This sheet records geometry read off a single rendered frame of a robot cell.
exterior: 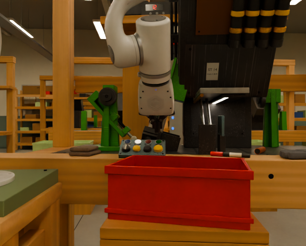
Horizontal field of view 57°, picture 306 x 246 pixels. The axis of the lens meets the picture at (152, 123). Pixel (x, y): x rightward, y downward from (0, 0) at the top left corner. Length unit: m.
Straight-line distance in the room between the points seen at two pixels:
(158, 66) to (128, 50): 0.09
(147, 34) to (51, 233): 0.55
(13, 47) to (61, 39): 10.80
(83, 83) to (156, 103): 0.94
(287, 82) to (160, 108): 1.04
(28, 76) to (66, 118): 10.47
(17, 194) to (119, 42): 0.39
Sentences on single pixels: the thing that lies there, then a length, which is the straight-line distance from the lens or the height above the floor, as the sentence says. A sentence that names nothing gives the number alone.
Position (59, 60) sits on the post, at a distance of 1.66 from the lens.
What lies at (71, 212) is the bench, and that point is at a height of 0.51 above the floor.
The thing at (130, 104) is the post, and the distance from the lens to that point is 1.52.
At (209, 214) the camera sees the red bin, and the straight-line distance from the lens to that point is 0.63.
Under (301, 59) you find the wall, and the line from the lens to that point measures 13.23.
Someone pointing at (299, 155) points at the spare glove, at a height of 0.91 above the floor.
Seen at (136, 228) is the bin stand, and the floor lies 0.80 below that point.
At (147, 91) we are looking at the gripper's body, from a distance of 0.77.
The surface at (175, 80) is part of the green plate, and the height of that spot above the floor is 1.18.
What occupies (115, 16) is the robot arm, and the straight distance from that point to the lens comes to 0.70.
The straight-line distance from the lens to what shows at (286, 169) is 0.97.
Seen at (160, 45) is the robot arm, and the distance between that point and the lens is 0.71.
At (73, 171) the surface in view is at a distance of 0.96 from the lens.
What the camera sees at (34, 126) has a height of 0.85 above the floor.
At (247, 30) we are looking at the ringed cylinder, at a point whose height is 1.33.
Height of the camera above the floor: 1.02
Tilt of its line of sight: level
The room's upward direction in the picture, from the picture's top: straight up
